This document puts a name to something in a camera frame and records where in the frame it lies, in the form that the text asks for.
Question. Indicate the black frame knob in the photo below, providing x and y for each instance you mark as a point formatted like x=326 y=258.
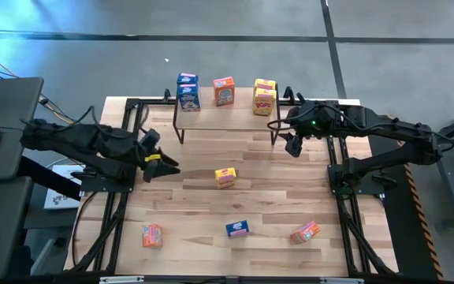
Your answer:
x=166 y=94
x=289 y=94

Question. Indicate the dark grey metal cart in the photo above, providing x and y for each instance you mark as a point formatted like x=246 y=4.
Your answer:
x=451 y=189

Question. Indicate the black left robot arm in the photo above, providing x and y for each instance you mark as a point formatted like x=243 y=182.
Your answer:
x=85 y=142

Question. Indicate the yellow tape band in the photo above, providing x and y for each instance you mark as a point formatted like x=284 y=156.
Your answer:
x=153 y=158

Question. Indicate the black metal table frame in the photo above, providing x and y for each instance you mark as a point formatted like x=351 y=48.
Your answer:
x=132 y=103

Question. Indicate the black floor mat orange edge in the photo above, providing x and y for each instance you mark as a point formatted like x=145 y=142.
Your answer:
x=400 y=236

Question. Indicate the white printed box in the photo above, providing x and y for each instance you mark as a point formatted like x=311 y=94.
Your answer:
x=59 y=197

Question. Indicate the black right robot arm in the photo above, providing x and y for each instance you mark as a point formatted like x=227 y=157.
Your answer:
x=392 y=126

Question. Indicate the blue Frosted Flakes cereal box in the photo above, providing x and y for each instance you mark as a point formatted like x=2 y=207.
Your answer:
x=237 y=229
x=187 y=78
x=189 y=100

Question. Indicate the yellow Corn Pops cereal box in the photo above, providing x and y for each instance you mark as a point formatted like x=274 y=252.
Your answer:
x=265 y=83
x=264 y=105
x=225 y=178

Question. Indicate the grey side desk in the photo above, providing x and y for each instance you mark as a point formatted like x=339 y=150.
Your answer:
x=2 y=229
x=14 y=106

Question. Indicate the orange Mini-Wheats cereal box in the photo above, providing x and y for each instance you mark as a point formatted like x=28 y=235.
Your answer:
x=224 y=94
x=305 y=232
x=152 y=236

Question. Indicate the wooden shelf with black legs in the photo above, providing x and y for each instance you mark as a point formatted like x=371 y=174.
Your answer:
x=227 y=118

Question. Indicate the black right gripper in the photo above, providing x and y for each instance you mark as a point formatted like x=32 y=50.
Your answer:
x=309 y=118

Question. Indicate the silver table bracket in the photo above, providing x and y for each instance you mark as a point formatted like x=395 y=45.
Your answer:
x=341 y=281
x=120 y=279

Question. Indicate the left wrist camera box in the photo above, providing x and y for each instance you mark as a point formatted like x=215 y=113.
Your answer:
x=150 y=138

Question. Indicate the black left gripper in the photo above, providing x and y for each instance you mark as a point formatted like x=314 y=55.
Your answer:
x=140 y=158

